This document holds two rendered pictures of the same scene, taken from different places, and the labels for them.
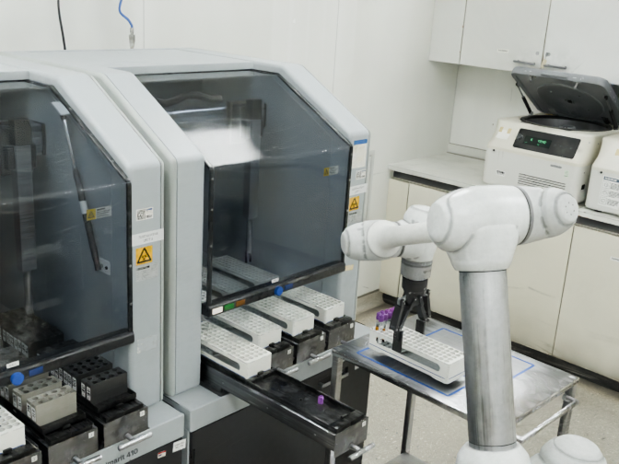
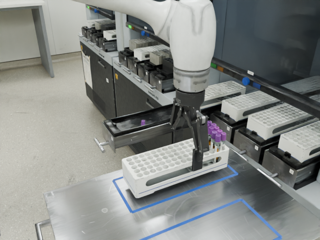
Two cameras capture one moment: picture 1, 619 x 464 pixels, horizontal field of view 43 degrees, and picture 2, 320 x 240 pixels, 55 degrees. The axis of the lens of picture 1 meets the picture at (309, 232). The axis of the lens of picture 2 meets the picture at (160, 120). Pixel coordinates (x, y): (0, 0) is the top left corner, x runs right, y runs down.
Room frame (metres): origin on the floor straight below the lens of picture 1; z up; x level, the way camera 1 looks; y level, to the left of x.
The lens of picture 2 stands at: (2.30, -1.03, 1.41)
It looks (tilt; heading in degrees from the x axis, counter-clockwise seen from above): 29 degrees down; 109
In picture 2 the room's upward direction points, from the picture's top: straight up
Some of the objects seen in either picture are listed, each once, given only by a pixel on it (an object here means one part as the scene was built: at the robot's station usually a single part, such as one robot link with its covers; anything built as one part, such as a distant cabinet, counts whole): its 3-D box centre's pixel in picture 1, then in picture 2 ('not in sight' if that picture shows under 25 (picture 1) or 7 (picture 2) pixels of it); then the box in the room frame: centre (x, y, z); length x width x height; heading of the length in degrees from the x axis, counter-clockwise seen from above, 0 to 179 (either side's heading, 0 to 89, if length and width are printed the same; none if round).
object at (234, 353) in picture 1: (225, 350); (213, 96); (2.11, 0.23, 0.83); 0.30 x 0.10 x 0.06; 48
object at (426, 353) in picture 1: (416, 350); (176, 162); (2.11, -0.34, 0.87); 0.30 x 0.10 x 0.06; 46
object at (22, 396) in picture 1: (40, 397); (165, 56); (1.75, 0.66, 0.85); 0.12 x 0.02 x 0.06; 138
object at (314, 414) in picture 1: (266, 388); (178, 116); (2.00, 0.10, 0.78); 0.73 x 0.14 x 0.09; 48
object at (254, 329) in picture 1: (239, 324); (255, 104); (2.30, 0.21, 0.83); 0.30 x 0.10 x 0.06; 48
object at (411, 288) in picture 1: (414, 290); (189, 103); (2.14, -0.32, 1.05); 0.08 x 0.07 x 0.09; 136
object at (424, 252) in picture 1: (415, 232); (192, 32); (2.13, -0.30, 1.23); 0.13 x 0.11 x 0.16; 112
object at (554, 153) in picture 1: (561, 130); not in sight; (4.21, -1.33, 1.22); 0.62 x 0.56 x 0.64; 136
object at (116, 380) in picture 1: (107, 388); (169, 66); (1.82, 0.51, 0.85); 0.12 x 0.02 x 0.06; 139
